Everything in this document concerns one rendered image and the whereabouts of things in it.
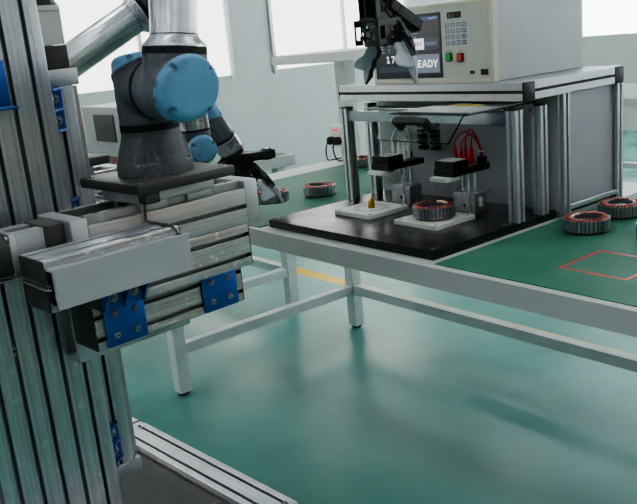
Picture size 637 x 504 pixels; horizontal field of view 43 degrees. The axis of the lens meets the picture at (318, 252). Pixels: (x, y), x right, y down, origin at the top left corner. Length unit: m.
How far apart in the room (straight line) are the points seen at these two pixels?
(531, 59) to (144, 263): 1.23
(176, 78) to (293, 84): 6.34
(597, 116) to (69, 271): 1.49
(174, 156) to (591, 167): 1.20
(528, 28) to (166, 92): 1.11
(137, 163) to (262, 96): 5.99
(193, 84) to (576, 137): 1.15
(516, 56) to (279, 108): 5.59
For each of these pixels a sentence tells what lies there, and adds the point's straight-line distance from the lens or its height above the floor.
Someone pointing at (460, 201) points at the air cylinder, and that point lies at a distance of 2.24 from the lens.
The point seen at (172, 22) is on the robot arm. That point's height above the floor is 1.31.
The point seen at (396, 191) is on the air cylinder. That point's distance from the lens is 2.40.
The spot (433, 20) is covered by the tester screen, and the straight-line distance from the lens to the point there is 2.24.
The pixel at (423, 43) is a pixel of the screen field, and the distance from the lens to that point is 2.27.
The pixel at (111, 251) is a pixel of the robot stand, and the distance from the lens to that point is 1.43.
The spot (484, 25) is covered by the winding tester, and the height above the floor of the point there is 1.25.
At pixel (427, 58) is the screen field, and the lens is 2.26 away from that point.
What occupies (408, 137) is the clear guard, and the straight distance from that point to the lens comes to 1.95.
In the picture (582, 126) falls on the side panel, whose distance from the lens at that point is 2.27.
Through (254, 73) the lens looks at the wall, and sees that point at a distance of 7.50.
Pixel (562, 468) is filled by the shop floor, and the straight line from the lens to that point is 2.52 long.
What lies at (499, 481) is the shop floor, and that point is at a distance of 2.45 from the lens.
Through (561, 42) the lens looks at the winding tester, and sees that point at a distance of 2.35.
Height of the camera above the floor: 1.27
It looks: 15 degrees down
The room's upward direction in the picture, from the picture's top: 5 degrees counter-clockwise
